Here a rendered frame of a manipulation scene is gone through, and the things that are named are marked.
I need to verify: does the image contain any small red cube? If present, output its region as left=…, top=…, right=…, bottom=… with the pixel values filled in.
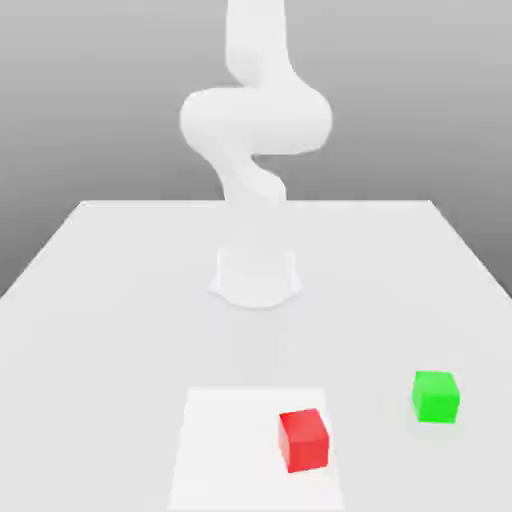
left=278, top=407, right=330, bottom=474

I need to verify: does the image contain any small green cube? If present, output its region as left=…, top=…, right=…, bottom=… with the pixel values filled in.
left=411, top=370, right=461, bottom=425

